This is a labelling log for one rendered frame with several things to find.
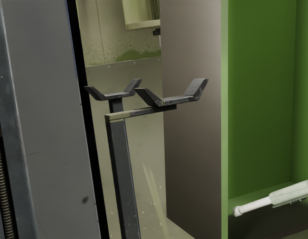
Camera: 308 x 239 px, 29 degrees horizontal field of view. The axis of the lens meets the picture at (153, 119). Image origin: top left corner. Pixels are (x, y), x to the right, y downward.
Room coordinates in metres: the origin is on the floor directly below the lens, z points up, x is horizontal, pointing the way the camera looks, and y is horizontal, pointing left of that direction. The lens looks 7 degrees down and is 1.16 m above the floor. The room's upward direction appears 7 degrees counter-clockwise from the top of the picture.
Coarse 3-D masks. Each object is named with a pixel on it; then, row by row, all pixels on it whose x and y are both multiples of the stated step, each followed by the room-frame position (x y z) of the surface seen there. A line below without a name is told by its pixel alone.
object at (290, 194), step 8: (296, 184) 1.69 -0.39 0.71; (304, 184) 1.66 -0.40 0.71; (272, 192) 1.76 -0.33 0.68; (280, 192) 1.73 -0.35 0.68; (288, 192) 1.70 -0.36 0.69; (296, 192) 1.68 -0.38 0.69; (304, 192) 1.66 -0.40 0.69; (264, 200) 1.79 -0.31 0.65; (272, 200) 1.75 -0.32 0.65; (280, 200) 1.73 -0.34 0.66; (288, 200) 1.71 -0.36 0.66; (296, 200) 1.69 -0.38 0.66; (232, 208) 1.90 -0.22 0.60; (240, 208) 1.87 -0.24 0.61; (248, 208) 1.84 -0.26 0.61; (256, 208) 1.82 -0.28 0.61
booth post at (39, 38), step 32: (32, 0) 1.16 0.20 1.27; (64, 0) 1.19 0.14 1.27; (32, 32) 1.16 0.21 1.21; (64, 32) 1.18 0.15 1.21; (32, 64) 1.16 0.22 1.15; (64, 64) 1.18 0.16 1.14; (32, 96) 1.15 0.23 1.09; (64, 96) 1.18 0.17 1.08; (32, 128) 1.15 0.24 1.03; (64, 128) 1.17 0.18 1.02; (32, 160) 1.15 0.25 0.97; (64, 160) 1.17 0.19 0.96; (32, 192) 1.14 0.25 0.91; (64, 192) 1.17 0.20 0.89; (64, 224) 1.16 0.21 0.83; (96, 224) 1.19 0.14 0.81
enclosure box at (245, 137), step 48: (192, 0) 1.82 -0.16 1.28; (240, 0) 2.16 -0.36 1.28; (288, 0) 2.27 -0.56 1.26; (192, 48) 1.85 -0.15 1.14; (240, 48) 2.19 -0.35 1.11; (288, 48) 2.30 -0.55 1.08; (240, 96) 2.23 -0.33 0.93; (288, 96) 2.34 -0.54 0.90; (192, 144) 1.92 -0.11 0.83; (240, 144) 2.26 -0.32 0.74; (288, 144) 2.38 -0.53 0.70; (192, 192) 1.96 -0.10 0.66; (240, 192) 2.30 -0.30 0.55
